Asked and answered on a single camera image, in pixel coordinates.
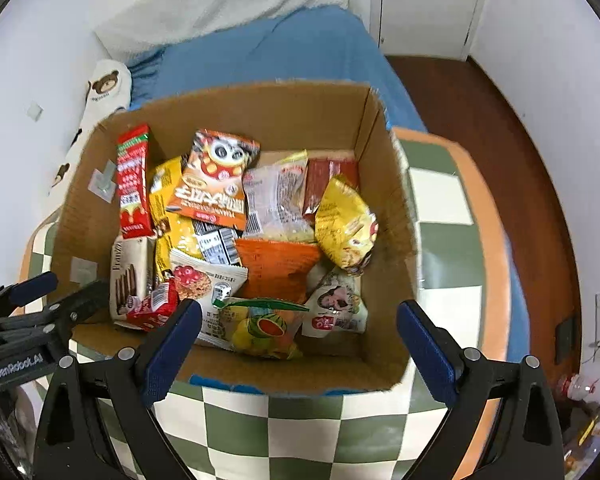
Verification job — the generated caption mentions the small red candy packet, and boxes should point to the small red candy packet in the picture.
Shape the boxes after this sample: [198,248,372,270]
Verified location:
[126,278,178,332]

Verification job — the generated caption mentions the white Franzzi cookie packet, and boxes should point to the white Franzzi cookie packet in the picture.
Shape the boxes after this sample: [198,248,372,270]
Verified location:
[109,235,156,324]

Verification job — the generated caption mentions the white cranberry oat cookie packet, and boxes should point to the white cranberry oat cookie packet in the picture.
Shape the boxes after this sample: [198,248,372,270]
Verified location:
[170,248,248,350]

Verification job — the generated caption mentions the red long snack packet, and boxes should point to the red long snack packet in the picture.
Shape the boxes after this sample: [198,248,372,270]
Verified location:
[117,125,152,240]

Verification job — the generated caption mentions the fruit gummy candy packet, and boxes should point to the fruit gummy candy packet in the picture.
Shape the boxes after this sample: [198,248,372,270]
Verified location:
[210,297,310,361]

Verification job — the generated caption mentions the barcode silver packet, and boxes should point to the barcode silver packet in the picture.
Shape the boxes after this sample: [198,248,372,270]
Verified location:
[194,221,242,266]

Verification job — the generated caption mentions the green white checkered mat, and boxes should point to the green white checkered mat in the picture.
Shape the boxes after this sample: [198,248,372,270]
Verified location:
[17,127,514,480]

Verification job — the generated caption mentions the panda biscuit packet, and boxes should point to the panda biscuit packet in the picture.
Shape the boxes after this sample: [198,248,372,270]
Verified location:
[166,129,260,231]

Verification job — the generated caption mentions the orange snack packet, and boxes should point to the orange snack packet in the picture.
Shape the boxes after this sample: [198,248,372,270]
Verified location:
[236,238,321,304]

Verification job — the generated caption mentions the white face print packet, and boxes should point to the white face print packet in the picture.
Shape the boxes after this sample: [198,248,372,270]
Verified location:
[302,268,368,339]

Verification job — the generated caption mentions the white bear print pillow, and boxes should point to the white bear print pillow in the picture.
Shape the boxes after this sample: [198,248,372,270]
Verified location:
[48,60,132,202]

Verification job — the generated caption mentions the clear noodle snack packet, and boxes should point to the clear noodle snack packet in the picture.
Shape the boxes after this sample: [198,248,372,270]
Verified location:
[242,151,315,244]

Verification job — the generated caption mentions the cardboard milk box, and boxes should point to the cardboard milk box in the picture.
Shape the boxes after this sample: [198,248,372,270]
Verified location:
[50,81,415,394]

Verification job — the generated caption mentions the yellow crinkled snack packet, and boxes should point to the yellow crinkled snack packet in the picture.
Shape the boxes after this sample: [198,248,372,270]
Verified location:
[315,174,378,275]

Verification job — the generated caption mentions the dark red snack packet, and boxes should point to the dark red snack packet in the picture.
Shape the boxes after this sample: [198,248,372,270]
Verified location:
[302,157,358,224]

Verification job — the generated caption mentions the blue bed sheet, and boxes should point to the blue bed sheet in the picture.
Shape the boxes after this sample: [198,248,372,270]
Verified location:
[126,6,427,132]

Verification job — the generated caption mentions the white door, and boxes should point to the white door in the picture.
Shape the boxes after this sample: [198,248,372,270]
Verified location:
[370,0,484,61]

